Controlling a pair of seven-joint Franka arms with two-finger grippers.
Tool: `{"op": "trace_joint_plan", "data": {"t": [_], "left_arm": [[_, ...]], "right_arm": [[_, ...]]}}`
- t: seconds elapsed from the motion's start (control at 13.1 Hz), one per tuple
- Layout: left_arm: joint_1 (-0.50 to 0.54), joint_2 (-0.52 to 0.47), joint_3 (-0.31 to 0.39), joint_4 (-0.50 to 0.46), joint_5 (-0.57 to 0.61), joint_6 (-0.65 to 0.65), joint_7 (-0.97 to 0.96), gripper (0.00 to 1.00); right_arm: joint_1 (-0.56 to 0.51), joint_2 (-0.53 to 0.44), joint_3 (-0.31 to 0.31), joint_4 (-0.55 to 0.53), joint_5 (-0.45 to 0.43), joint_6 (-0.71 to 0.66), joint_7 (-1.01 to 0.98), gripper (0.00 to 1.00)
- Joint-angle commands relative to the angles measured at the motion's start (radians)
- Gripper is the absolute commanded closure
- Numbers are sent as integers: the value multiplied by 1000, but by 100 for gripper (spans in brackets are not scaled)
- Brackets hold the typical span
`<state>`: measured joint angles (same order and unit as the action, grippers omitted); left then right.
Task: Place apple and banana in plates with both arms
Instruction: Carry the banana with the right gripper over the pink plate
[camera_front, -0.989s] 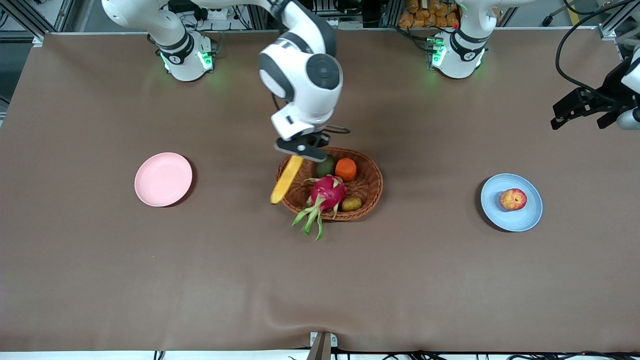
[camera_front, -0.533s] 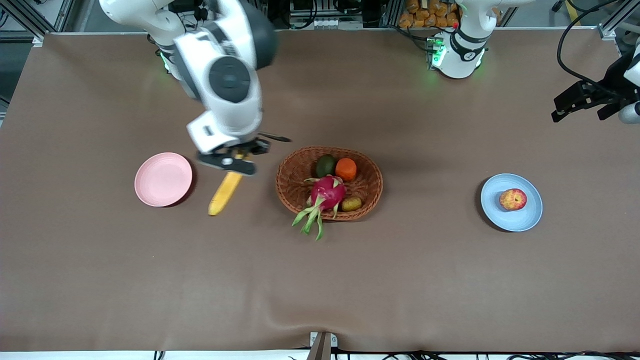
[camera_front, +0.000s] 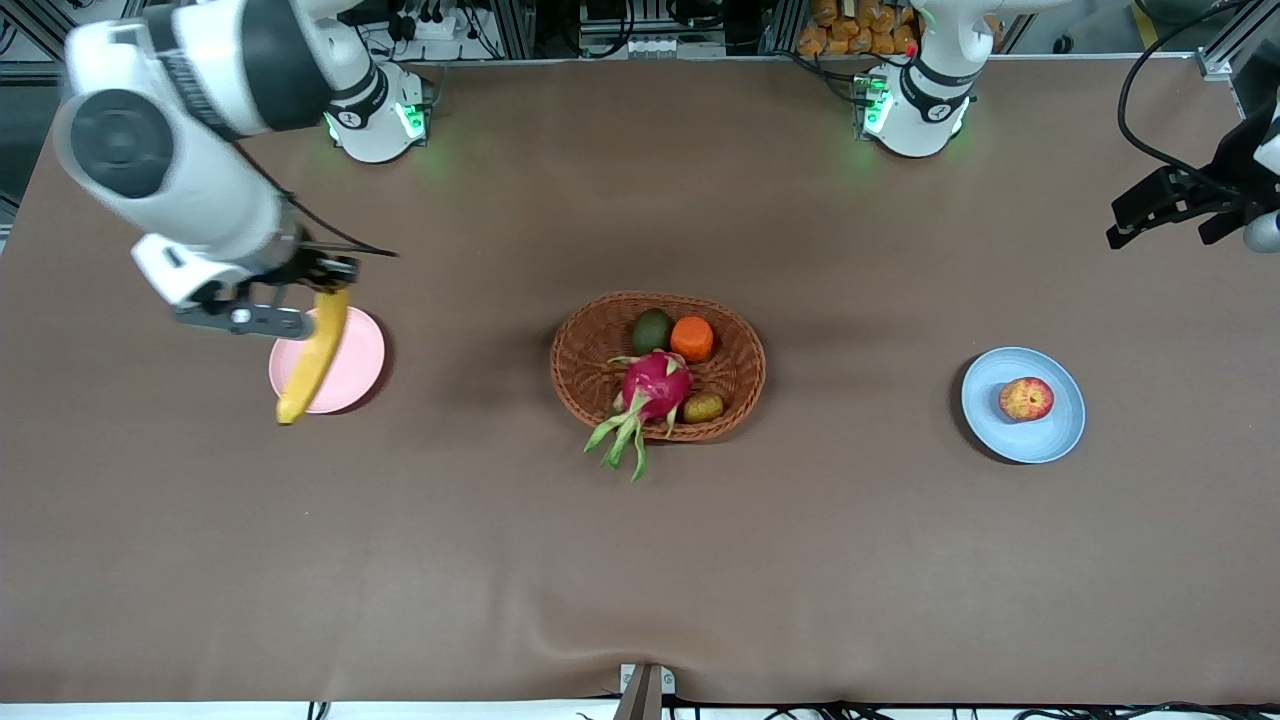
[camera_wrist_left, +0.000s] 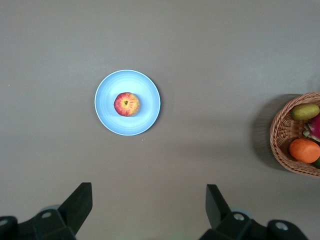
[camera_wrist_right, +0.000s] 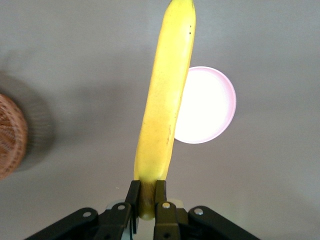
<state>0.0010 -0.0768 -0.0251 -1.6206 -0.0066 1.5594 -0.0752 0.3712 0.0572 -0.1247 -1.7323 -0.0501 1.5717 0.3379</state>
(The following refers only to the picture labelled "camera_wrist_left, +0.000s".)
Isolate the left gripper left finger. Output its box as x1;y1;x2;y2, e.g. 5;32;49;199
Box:
0;182;93;240

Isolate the brown wicker basket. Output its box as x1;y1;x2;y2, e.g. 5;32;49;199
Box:
269;91;320;178

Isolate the pink dragon fruit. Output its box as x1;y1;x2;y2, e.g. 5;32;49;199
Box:
302;115;320;144

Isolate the blue plate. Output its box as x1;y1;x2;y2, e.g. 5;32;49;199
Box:
94;69;162;137

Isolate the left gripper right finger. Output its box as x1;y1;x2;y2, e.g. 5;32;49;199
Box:
199;184;310;240

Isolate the red yellow apple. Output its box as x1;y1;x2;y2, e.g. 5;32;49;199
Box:
113;91;141;118

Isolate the brown table cover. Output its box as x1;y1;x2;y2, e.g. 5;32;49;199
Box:
0;0;320;240

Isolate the orange fruit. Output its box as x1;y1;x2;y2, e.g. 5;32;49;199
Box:
288;138;320;164

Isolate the brown green kiwi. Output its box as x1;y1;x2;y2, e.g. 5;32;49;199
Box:
290;102;320;122

